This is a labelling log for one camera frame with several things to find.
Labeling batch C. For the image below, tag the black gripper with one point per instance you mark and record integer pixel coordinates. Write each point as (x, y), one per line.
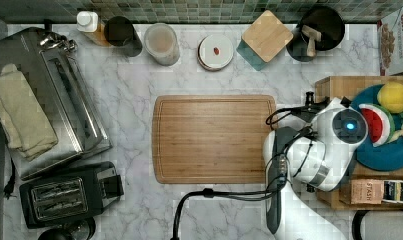
(310, 109)

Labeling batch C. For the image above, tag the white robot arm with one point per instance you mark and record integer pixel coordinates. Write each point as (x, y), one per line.
(320, 155)

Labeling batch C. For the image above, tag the wooden cabinet organizer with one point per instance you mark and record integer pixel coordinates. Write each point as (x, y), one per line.
(349, 87)

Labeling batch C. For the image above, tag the wooden brush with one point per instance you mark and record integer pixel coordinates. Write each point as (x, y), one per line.
(314, 36)

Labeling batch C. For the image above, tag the watermelon slice toy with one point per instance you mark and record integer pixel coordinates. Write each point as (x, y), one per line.
(380, 123)

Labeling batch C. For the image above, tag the yellow lemon toy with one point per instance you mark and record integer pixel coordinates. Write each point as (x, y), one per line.
(390, 96)

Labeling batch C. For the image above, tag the teal canister wooden lid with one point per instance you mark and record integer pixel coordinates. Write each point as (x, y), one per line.
(263, 40)

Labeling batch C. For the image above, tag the black utensil holder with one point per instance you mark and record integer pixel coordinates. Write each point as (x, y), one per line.
(323, 19)

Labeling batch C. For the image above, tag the stash tea box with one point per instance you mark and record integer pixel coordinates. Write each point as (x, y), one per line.
(362, 191)

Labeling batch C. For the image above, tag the blue plate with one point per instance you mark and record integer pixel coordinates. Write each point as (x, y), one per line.
(388, 157)

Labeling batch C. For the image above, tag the white round container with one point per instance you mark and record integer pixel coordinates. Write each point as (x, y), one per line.
(215, 52)

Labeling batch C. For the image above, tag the cereal box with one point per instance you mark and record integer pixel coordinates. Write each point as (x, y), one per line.
(390, 41)

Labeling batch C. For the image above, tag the wooden cutting board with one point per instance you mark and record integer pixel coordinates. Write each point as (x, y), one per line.
(210, 139)

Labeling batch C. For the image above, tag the striped tea box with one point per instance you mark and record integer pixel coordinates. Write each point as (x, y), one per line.
(393, 191)

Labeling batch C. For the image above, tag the white kettle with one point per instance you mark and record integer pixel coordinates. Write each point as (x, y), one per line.
(378, 225)

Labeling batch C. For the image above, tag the dark cylindrical cup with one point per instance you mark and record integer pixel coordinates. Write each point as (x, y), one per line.
(120, 32)

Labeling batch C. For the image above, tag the white cap bottle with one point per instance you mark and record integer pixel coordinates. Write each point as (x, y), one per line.
(89, 24)

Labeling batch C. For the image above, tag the black round object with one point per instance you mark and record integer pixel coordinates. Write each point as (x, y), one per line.
(78, 230)

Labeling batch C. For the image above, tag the black toaster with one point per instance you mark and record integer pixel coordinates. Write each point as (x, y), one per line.
(70, 195)

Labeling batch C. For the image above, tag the silver toaster oven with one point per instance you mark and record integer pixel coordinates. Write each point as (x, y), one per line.
(46, 60)

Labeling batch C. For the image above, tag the beige folded towel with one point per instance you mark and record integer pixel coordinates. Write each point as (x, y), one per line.
(25, 124)

